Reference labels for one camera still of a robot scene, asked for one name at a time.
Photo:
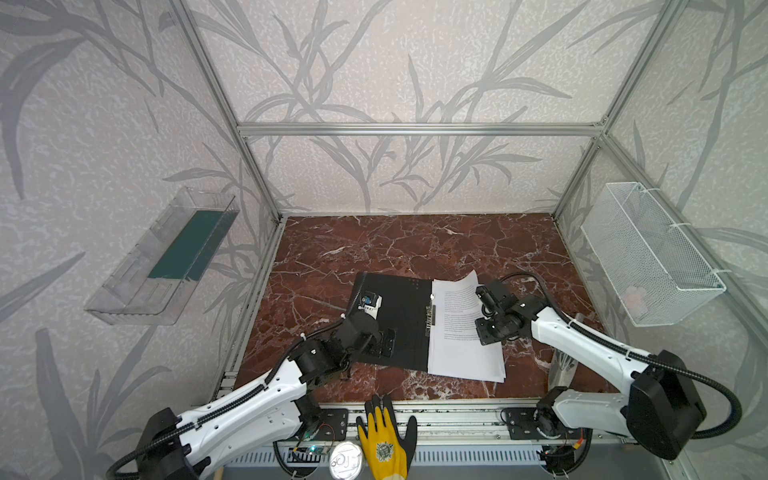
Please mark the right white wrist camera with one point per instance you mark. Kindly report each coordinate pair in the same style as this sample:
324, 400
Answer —
495, 298

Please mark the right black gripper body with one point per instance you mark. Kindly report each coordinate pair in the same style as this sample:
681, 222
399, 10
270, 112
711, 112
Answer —
486, 319

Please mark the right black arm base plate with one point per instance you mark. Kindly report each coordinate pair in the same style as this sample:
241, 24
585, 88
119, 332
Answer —
531, 423

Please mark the black folder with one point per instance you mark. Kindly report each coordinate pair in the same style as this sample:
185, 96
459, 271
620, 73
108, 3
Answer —
403, 309

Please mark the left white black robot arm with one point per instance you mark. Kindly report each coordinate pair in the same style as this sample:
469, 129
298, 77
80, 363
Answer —
271, 408

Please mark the printed paper back underneath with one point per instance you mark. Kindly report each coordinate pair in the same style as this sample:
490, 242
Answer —
455, 349

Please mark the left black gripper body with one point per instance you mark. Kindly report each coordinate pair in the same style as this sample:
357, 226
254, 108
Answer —
378, 333

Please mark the yellow black work glove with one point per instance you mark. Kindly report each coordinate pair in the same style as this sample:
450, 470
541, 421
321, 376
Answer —
388, 454

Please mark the clear plastic tray green base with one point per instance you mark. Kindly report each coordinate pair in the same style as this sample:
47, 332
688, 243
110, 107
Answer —
154, 282

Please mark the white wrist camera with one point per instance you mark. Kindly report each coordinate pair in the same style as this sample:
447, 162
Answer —
370, 303
495, 298

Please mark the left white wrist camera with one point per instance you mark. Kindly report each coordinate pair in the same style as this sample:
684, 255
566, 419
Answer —
370, 303

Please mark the silver metal folder clip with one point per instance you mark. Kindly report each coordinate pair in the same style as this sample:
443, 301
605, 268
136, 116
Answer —
430, 311

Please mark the small green circuit board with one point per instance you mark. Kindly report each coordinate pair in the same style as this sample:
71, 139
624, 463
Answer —
314, 453

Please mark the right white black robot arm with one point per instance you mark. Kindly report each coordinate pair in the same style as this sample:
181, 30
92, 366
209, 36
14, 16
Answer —
657, 402

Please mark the white wire mesh basket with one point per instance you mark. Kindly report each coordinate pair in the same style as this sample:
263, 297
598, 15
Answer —
658, 274

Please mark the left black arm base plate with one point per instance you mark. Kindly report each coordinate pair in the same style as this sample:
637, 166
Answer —
329, 424

